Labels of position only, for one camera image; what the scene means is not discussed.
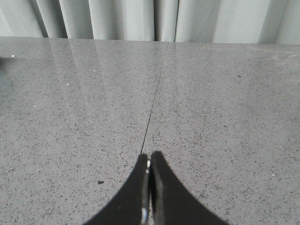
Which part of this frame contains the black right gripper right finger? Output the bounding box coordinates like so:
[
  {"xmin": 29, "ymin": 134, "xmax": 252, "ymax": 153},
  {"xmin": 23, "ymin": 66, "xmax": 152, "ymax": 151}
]
[{"xmin": 150, "ymin": 151, "xmax": 228, "ymax": 225}]

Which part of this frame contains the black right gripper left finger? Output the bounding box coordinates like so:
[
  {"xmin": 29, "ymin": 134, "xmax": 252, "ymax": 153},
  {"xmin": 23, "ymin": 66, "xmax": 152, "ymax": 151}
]
[{"xmin": 86, "ymin": 154, "xmax": 150, "ymax": 225}]

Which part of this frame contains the grey white curtain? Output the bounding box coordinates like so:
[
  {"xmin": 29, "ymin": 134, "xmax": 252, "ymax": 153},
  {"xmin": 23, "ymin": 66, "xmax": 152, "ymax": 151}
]
[{"xmin": 0, "ymin": 0, "xmax": 300, "ymax": 45}]

